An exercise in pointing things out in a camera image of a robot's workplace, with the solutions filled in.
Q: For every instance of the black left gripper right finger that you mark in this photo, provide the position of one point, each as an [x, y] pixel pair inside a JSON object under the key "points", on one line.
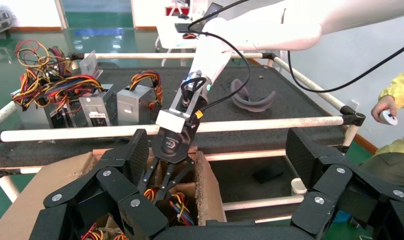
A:
{"points": [[334, 185]]}

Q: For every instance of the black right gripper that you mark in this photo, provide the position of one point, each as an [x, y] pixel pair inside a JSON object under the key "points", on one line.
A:
{"points": [[172, 147]]}

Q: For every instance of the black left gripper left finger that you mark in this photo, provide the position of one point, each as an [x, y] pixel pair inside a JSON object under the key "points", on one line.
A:
{"points": [[116, 185]]}

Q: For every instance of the white handheld remote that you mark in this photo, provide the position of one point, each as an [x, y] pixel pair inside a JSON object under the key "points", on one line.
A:
{"points": [[389, 118]]}

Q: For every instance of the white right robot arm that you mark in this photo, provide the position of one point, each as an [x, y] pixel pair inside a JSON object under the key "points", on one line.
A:
{"points": [[288, 30]]}

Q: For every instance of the yellow sleeved forearm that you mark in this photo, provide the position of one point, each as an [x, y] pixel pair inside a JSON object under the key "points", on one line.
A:
{"points": [[402, 89]]}

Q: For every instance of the brown cardboard divider box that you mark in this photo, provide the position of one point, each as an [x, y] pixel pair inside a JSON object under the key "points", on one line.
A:
{"points": [[29, 198]]}

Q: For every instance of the person bare hand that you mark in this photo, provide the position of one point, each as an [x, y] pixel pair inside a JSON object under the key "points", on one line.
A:
{"points": [[384, 104]]}

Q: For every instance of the person torso and legs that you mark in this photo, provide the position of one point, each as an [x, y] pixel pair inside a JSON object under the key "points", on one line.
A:
{"points": [[394, 165]]}

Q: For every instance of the black flat pad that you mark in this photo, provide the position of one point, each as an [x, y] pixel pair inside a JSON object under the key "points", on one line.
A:
{"points": [[268, 175]]}

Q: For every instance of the silver power supply with label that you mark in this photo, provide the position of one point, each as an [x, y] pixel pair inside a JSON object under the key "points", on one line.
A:
{"points": [[99, 106]]}

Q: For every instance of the silver power supply perforated face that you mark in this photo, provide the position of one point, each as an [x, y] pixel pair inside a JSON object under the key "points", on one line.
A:
{"points": [[68, 116]]}

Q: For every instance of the dark grey curved plastic part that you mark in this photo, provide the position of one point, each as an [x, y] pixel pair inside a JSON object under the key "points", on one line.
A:
{"points": [[251, 104]]}

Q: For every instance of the clear acrylic sign holder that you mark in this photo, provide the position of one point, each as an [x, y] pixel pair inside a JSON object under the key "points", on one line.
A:
{"points": [[88, 64]]}

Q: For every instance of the white desk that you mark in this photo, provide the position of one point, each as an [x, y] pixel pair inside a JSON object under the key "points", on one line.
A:
{"points": [[169, 38]]}

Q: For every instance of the red black mouse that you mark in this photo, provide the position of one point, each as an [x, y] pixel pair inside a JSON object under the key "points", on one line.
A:
{"points": [[188, 35]]}

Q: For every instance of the dark laptop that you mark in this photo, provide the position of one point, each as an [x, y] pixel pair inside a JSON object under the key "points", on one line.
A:
{"points": [[183, 28]]}

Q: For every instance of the grey equipment stack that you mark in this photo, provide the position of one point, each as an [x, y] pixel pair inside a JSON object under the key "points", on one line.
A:
{"points": [[0, 21]]}

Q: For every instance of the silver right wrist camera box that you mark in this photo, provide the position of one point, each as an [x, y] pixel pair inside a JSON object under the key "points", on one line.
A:
{"points": [[174, 121]]}

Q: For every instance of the white wall socket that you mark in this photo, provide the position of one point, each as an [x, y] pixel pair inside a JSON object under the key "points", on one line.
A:
{"points": [[354, 105]]}

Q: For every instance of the white pipe cart frame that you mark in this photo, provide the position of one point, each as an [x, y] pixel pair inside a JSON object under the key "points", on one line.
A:
{"points": [[255, 124]]}

